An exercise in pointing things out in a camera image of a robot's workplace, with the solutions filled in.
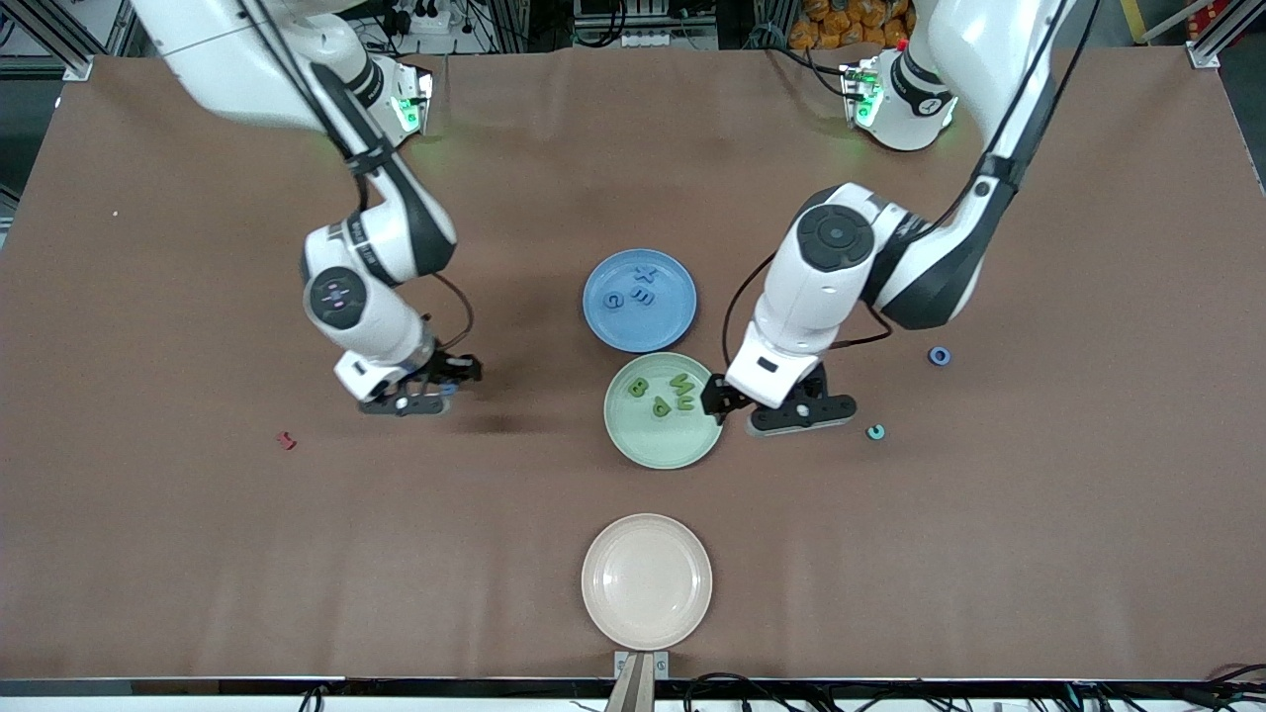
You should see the green plate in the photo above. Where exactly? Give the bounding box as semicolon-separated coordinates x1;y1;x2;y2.
603;352;726;471

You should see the blue plate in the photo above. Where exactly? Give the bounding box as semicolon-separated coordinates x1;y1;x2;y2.
582;248;698;354

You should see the brown table cover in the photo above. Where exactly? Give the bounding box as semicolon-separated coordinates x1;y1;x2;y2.
0;44;1266;683

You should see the pink plate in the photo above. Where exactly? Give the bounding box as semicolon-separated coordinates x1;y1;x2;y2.
581;512;713;652

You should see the pile of orange objects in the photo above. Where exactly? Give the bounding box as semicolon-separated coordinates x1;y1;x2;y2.
788;0;916;52

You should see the grey metal bracket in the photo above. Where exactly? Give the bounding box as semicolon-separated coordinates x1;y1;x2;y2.
605;650;671;712

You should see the aluminium frame post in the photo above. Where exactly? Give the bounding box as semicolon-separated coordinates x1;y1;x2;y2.
1187;0;1266;70
0;0;95;82

